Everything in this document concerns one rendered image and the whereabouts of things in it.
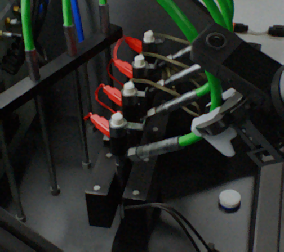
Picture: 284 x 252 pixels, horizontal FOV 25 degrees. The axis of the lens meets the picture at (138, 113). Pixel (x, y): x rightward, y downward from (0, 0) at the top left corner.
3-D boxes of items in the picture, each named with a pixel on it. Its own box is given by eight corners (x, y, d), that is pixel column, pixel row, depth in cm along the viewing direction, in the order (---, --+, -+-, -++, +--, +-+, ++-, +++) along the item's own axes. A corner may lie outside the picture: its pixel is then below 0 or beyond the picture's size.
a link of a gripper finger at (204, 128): (195, 144, 76) (238, 126, 68) (187, 134, 76) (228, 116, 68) (217, 118, 78) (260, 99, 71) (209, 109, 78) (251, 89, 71)
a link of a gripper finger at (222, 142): (205, 170, 81) (247, 156, 73) (174, 136, 81) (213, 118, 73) (218, 154, 83) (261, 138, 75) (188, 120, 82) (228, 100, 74)
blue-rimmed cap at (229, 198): (239, 211, 117) (240, 205, 116) (217, 208, 118) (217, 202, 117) (241, 195, 120) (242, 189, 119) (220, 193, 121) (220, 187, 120)
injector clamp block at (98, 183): (149, 261, 109) (145, 199, 100) (92, 252, 111) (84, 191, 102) (181, 133, 135) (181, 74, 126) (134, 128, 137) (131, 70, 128)
